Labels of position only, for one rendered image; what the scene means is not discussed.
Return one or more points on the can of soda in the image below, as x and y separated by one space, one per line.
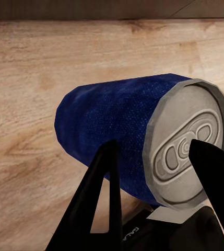
154 120

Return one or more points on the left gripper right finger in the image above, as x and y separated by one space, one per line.
208 162

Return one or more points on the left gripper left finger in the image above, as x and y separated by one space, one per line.
73 232

